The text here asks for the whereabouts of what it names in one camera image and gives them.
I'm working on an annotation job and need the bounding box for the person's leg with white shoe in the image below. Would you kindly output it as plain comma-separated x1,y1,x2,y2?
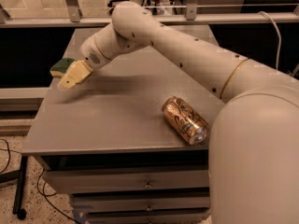
149,0,166,16

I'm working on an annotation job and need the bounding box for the metal railing frame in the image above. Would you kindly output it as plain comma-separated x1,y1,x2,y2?
0,0,299,28

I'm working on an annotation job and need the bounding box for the grey drawer cabinet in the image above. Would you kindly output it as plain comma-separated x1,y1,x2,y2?
21,24,226,224

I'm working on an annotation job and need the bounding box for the white cable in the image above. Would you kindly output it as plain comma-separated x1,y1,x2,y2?
258,10,282,72

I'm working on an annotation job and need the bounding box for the bottom grey drawer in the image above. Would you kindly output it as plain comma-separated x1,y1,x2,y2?
87,208,209,224

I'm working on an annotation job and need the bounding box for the middle grey drawer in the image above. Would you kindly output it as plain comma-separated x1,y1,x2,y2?
70,194,210,213

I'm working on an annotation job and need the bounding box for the black floor cable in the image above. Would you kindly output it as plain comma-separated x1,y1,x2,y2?
0,138,82,224

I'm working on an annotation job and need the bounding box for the black stand leg with caster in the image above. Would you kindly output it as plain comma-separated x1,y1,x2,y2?
0,156,28,220

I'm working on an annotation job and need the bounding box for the green and yellow sponge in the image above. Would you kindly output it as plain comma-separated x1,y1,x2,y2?
50,58,75,77

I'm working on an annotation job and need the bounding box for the gold crushed soda can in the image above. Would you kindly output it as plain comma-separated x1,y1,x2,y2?
162,96,208,146

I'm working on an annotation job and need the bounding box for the top grey drawer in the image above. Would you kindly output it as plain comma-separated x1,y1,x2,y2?
43,170,209,194

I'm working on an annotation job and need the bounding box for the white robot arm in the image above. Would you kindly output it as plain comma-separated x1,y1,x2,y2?
58,2,299,224

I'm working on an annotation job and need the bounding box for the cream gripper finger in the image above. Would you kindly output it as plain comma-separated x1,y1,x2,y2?
57,77,76,91

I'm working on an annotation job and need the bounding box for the grey drawer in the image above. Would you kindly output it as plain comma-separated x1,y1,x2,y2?
87,208,209,224
43,170,209,194
70,194,210,213

